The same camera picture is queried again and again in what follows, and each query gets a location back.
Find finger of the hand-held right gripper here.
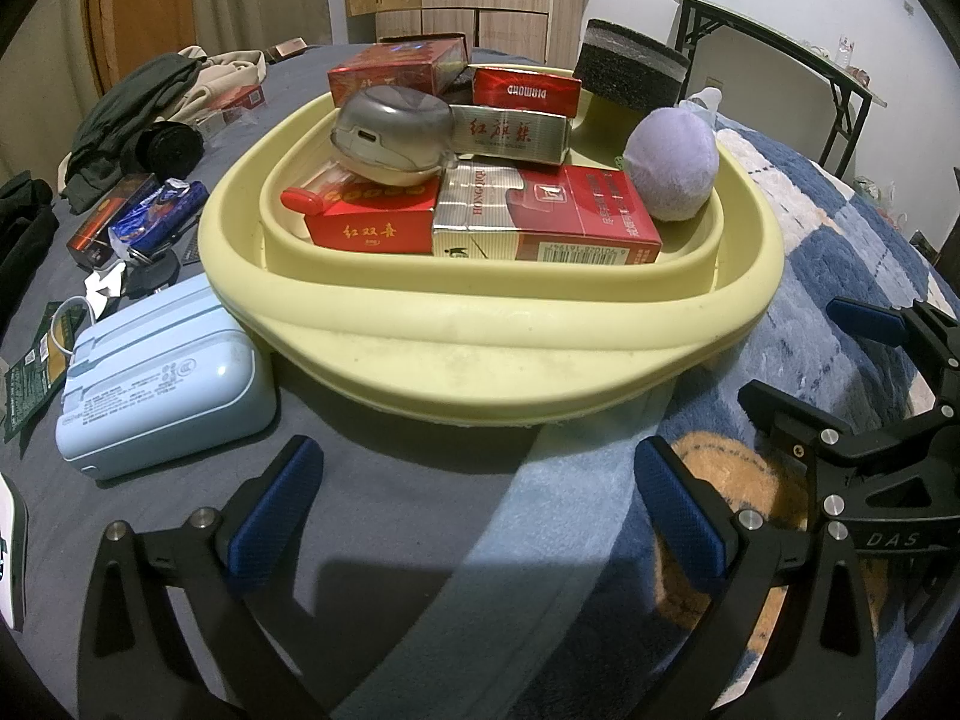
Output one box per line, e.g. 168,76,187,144
737,381,960,522
825,296,960,410

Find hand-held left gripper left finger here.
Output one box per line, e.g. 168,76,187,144
79,433,327,720

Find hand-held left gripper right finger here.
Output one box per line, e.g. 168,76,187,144
634,435,878,720

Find purple plush ball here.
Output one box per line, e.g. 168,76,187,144
624,106,717,222

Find yellow collapsible basin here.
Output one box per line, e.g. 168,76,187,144
199,64,786,425

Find red box white panel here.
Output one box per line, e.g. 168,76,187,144
300,165,443,254

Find red and silver cigarette pack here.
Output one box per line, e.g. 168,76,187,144
431,161,665,267

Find red lighter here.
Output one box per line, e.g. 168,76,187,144
280,186,325,217

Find black foam disc grey band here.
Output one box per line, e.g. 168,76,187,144
574,17,691,112

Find grey oval charging case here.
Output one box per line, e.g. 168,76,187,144
330,85,458,185

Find small red cigarette pack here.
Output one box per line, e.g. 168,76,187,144
471,66,584,119

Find glossy red box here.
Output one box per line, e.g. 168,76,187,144
328,34,471,107

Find blue plaid blanket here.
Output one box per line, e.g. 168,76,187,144
330,120,960,720

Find grey bed sheet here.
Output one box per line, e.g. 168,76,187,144
0,45,661,720

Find light blue power bank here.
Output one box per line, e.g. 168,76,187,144
54,272,278,482

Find white card black logo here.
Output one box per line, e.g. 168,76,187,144
0,476,31,631

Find black key bunch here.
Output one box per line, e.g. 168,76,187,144
86,247,185,301

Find green foil packet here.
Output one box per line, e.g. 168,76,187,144
4,300,72,443

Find blue snack wrapper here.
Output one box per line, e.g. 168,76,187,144
109,178,209,252

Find black folding table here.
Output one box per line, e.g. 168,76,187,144
658,0,890,181

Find dark red box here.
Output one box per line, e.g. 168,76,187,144
66,172,162,267

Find black cloth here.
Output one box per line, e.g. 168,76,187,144
0,176,61,338

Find black round cylinder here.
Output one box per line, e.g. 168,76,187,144
142,122,205,175

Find dark green cloth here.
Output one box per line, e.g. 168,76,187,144
64,56,207,211

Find brown wooden door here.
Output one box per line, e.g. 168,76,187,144
79,0,200,91

